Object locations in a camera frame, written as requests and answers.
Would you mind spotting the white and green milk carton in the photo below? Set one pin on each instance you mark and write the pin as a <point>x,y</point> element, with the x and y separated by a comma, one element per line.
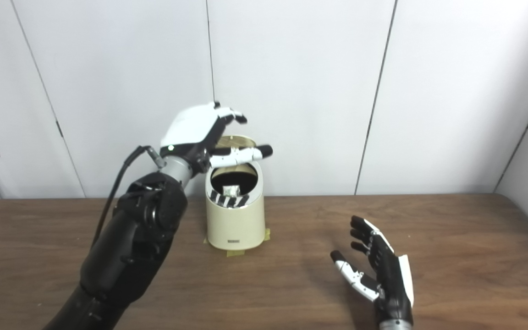
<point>230,191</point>

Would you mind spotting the white and black right hand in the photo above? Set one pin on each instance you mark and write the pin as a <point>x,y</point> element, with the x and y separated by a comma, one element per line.
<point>390,279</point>

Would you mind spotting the cream-colored bin with lid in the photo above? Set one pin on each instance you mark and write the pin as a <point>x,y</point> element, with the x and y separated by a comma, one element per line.
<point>234,224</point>

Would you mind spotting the white and black left hand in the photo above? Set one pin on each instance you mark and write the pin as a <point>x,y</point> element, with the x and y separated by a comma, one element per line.
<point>190,128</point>

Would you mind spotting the wide yellow tape piece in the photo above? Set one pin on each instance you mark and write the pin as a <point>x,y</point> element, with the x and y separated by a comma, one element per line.
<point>235,252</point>

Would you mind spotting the tall yellow tape piece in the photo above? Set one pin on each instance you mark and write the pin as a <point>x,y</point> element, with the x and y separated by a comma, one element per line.
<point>267,234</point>

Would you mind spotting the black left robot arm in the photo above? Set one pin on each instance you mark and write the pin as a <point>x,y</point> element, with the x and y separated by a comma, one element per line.
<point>126,247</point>

